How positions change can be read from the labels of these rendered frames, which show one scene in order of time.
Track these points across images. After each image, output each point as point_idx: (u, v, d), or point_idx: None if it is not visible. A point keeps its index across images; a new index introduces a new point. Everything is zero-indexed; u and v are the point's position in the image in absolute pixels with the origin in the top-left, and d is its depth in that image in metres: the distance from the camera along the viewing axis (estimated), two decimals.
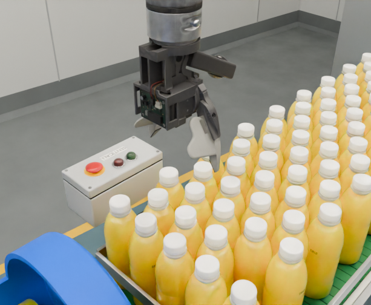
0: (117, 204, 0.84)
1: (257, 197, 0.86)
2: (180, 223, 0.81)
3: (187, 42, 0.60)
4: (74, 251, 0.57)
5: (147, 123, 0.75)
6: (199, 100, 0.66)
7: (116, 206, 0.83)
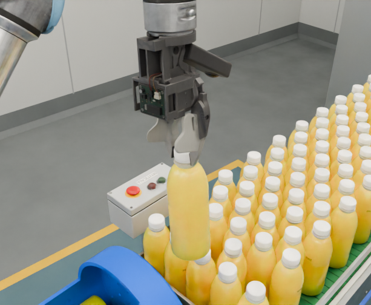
0: (155, 221, 1.07)
1: (264, 216, 1.09)
2: (180, 160, 0.73)
3: (184, 32, 0.62)
4: (137, 261, 0.81)
5: (161, 138, 0.74)
6: (197, 93, 0.67)
7: (154, 223, 1.07)
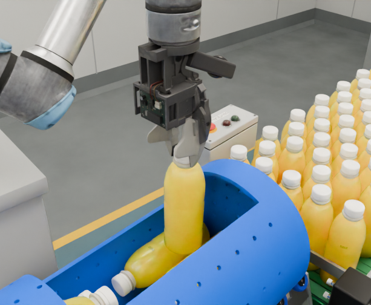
0: (238, 151, 1.07)
1: (347, 147, 1.09)
2: (180, 160, 0.73)
3: (187, 42, 0.60)
4: (247, 167, 0.80)
5: (162, 138, 0.74)
6: (198, 100, 0.66)
7: (238, 152, 1.06)
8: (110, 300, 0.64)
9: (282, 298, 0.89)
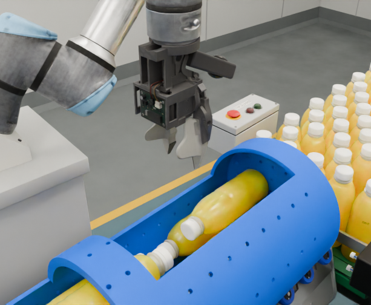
0: (263, 135, 1.14)
1: (365, 132, 1.15)
2: (193, 237, 0.86)
3: (187, 42, 0.60)
4: (282, 144, 0.87)
5: (160, 135, 0.74)
6: (199, 100, 0.66)
7: (263, 137, 1.13)
8: (167, 258, 0.71)
9: (310, 271, 0.96)
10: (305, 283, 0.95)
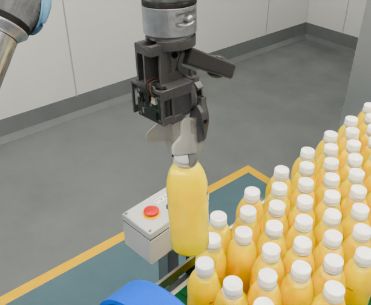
0: None
1: (300, 241, 0.97)
2: None
3: (182, 38, 0.61)
4: (169, 301, 0.70)
5: (162, 137, 0.74)
6: (196, 97, 0.66)
7: None
8: None
9: None
10: None
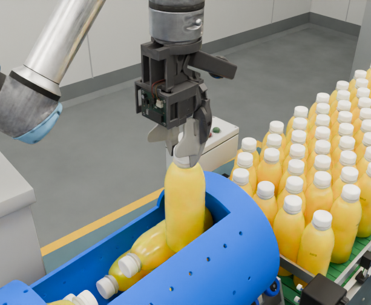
0: None
1: (320, 158, 1.14)
2: None
3: (189, 42, 0.60)
4: (222, 180, 0.87)
5: (162, 137, 0.74)
6: (200, 99, 0.66)
7: None
8: (91, 303, 0.70)
9: (255, 304, 0.95)
10: None
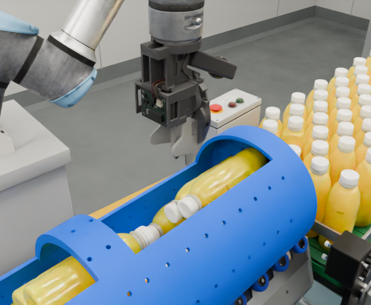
0: (186, 215, 0.82)
1: (344, 124, 1.18)
2: None
3: (189, 41, 0.60)
4: (262, 131, 0.91)
5: (165, 140, 0.73)
6: (200, 99, 0.66)
7: (187, 218, 0.82)
8: (147, 236, 0.74)
9: (285, 263, 0.98)
10: (275, 265, 0.97)
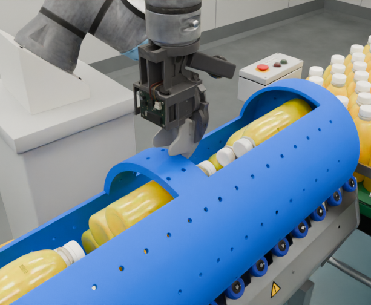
0: (242, 155, 0.88)
1: None
2: (227, 164, 0.96)
3: (187, 43, 0.60)
4: (307, 81, 0.97)
5: (168, 142, 0.73)
6: (198, 100, 0.66)
7: None
8: (211, 169, 0.80)
9: (337, 192, 1.07)
10: (339, 204, 1.08)
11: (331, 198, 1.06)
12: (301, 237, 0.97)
